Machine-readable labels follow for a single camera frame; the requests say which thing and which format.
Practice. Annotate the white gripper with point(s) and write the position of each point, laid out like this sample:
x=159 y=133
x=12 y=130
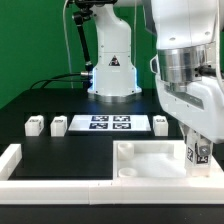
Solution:
x=201 y=108

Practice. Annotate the white square table top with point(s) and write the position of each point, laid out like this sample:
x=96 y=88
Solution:
x=159 y=160

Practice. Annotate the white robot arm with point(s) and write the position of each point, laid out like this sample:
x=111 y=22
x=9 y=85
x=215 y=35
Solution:
x=186 y=66

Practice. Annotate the white U-shaped fence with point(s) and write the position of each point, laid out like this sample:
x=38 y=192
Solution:
x=114 y=191

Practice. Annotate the white marker base plate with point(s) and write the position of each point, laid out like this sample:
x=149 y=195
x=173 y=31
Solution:
x=112 y=123

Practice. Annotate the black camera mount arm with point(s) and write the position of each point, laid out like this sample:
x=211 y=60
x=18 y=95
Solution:
x=80 y=17

